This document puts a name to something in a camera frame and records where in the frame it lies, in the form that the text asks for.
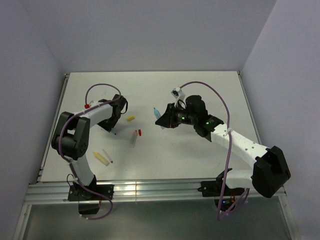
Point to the yellow highlighter marker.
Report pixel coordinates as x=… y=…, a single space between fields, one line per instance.
x=100 y=158

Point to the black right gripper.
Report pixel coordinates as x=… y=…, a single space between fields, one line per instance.
x=168 y=119

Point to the orange clear marker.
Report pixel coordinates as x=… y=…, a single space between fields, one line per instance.
x=133 y=139

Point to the blue highlighter marker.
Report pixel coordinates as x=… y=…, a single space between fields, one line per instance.
x=156 y=113

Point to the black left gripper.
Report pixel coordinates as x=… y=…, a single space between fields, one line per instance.
x=107 y=127

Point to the aluminium frame rail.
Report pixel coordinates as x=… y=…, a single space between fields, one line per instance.
x=45 y=193

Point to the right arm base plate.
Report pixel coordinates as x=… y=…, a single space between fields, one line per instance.
x=213 y=188

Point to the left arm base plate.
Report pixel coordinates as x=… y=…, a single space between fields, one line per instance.
x=78 y=194

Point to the thin red pen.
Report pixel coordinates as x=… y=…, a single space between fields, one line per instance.
x=107 y=156

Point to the yellow marker cap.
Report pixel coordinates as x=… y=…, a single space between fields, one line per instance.
x=130 y=118

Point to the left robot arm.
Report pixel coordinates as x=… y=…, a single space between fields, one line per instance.
x=71 y=135

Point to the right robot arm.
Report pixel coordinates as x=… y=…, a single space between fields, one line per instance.
x=268 y=169

